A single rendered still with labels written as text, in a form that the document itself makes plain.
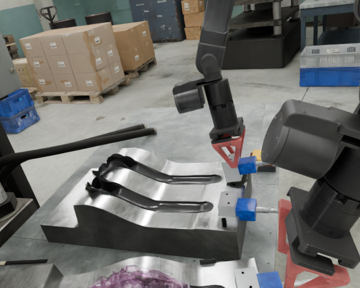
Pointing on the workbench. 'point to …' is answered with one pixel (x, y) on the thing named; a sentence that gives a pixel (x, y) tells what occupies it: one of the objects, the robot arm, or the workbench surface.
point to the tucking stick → (20, 262)
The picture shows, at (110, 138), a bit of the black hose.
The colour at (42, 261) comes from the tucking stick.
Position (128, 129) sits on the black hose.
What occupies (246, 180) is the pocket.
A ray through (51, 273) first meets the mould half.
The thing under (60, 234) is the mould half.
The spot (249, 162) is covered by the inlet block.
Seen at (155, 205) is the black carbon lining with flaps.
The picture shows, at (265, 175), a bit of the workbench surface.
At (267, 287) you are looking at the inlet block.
